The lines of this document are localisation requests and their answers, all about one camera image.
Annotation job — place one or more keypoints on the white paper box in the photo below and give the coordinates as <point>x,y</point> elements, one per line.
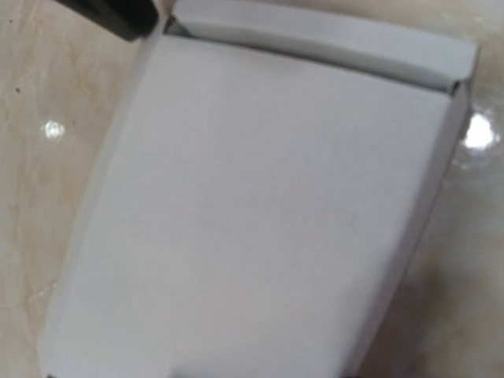
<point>255,204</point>

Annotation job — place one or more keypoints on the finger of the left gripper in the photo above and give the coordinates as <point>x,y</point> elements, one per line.
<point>127,19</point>

